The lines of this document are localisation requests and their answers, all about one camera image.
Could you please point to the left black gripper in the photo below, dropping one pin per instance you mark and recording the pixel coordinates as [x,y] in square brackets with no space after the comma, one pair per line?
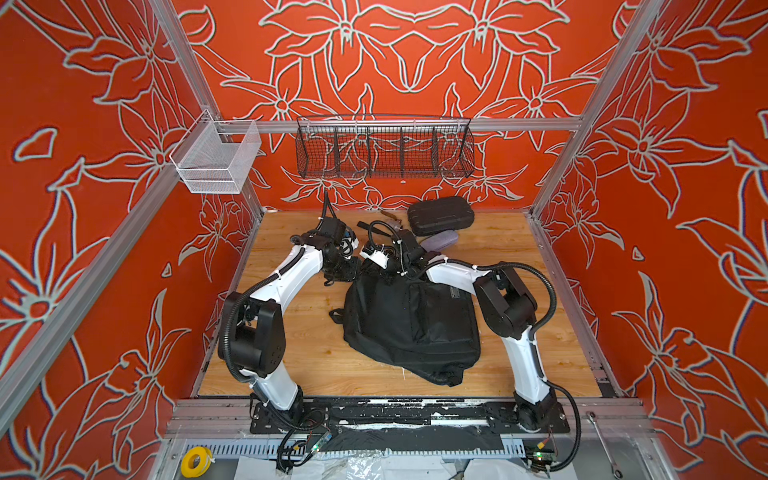
[351,272]

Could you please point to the black student backpack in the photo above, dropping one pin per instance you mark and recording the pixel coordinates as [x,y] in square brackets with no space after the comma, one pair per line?
[427,328]

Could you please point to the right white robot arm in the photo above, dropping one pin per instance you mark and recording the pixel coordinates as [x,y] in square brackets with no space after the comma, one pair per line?
[508,308]

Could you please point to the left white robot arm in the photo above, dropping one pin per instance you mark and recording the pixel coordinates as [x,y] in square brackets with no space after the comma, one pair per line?
[252,339]

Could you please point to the silver metal flashlight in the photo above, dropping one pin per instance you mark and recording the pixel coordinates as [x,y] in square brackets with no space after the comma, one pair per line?
[391,216]

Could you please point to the black hard zip case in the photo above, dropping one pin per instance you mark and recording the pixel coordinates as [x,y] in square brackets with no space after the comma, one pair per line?
[434,216]

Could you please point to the yellow tape roll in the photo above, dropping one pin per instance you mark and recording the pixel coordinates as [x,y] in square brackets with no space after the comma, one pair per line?
[196,462]

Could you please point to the green circuit board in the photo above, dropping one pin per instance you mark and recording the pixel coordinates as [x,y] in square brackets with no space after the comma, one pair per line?
[538,457]

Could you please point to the silver wrench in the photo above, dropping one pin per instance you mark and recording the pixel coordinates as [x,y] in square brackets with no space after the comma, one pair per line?
[615,470]

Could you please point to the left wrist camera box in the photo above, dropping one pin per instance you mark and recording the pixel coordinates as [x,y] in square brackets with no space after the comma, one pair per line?
[333,230]

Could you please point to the black wire wall basket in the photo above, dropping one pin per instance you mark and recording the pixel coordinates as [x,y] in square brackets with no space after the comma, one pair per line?
[387,146]

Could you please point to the white wire mesh basket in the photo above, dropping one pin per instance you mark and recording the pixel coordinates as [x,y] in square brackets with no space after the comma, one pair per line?
[216,157]

